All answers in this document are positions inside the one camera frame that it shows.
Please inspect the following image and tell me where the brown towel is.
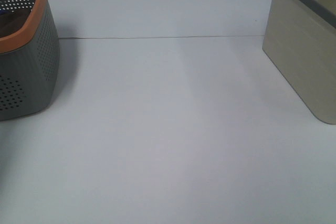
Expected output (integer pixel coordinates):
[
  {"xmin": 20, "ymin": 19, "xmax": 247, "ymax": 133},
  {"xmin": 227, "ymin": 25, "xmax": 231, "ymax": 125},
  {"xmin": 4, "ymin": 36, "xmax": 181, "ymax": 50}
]
[{"xmin": 1, "ymin": 9, "xmax": 30, "ymax": 38}]

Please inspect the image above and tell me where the blue towel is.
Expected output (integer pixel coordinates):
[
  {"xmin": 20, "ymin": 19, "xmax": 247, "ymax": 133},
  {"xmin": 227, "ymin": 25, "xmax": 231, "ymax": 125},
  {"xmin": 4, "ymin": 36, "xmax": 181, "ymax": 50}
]
[{"xmin": 0, "ymin": 10, "xmax": 8, "ymax": 15}]

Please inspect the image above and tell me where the grey basket with orange rim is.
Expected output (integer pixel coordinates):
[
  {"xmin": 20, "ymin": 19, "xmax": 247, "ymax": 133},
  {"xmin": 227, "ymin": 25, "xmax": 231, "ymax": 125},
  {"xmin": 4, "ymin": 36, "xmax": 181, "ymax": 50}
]
[{"xmin": 1, "ymin": 0, "xmax": 60, "ymax": 121}]

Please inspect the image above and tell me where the beige bin with grey rim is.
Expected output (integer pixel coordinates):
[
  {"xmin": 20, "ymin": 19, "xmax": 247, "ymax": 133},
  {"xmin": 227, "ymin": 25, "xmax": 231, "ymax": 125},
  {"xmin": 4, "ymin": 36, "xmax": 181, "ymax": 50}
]
[{"xmin": 263, "ymin": 0, "xmax": 335, "ymax": 124}]

